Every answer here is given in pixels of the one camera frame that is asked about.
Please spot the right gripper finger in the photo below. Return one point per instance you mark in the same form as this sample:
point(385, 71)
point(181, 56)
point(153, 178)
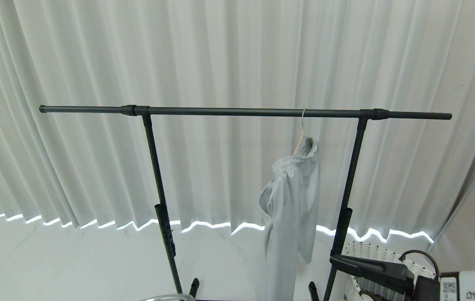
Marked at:
point(379, 271)

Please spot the pale grey garment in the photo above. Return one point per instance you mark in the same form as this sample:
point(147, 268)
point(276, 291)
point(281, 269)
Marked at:
point(287, 217)

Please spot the pink clothes hanger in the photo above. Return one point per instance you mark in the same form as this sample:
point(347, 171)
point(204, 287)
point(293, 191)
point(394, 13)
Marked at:
point(166, 297)
point(302, 125)

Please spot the white laundry basket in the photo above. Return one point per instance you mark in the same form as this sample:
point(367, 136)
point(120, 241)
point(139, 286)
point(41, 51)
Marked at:
point(367, 251)

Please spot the black clothes rack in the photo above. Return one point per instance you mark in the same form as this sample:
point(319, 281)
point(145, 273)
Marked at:
point(229, 111)

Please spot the white curtain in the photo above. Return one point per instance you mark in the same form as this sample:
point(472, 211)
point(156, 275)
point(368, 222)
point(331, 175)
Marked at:
point(229, 62)

